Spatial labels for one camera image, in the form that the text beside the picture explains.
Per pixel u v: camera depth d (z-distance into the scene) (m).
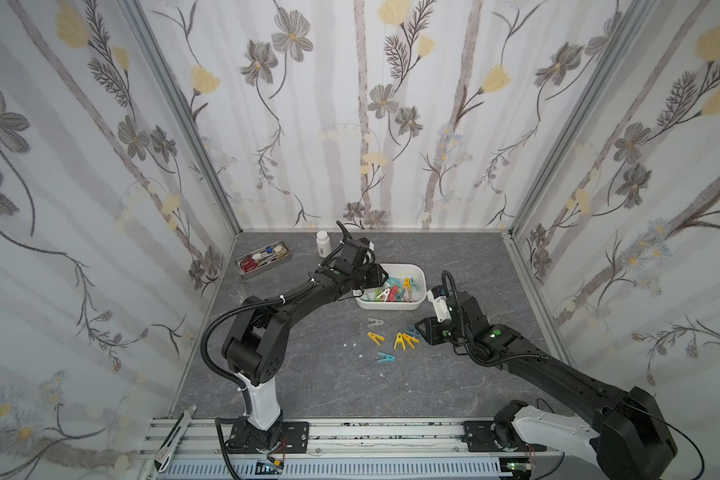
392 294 0.98
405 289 1.03
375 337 0.91
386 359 0.88
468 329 0.62
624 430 0.40
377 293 1.00
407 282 1.04
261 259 1.11
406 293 1.02
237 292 0.98
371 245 0.86
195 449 0.74
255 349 0.48
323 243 1.05
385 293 0.99
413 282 1.04
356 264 0.73
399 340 0.91
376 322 0.95
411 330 0.92
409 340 0.90
